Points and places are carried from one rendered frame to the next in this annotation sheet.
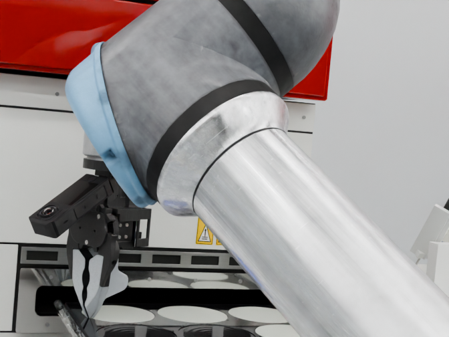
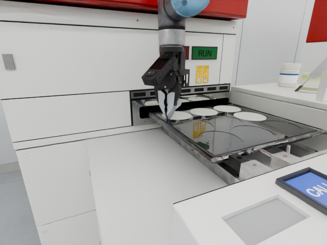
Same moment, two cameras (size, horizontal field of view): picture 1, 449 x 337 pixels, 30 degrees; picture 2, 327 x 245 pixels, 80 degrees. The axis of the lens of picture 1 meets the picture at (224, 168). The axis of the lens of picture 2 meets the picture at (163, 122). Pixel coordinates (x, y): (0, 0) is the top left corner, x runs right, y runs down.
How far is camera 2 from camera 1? 0.58 m
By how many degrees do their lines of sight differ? 16
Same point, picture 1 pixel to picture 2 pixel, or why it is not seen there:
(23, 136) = (125, 42)
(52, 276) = (144, 102)
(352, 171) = not seen: hidden behind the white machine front
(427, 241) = (319, 70)
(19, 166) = (125, 56)
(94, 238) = (169, 84)
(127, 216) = (182, 73)
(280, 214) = not seen: outside the picture
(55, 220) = (155, 77)
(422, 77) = not seen: hidden behind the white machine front
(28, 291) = (136, 109)
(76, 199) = (162, 66)
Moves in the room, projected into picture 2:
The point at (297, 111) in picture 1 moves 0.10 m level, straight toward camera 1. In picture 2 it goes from (231, 25) to (241, 20)
